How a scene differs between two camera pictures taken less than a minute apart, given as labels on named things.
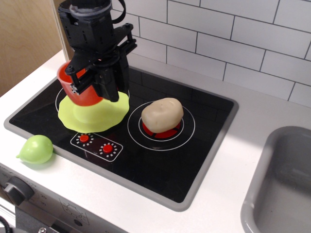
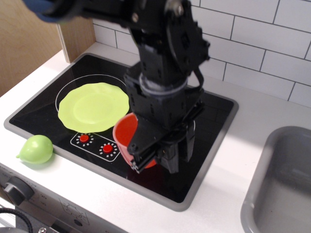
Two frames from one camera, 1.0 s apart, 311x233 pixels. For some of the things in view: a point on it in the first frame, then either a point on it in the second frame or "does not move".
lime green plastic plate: [98, 117] does not move
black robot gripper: [99, 48] -> [164, 113]
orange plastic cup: [88, 96] -> [124, 128]
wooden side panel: [31, 32] does not move
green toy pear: [38, 149] does not move
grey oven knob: [18, 190] does not move
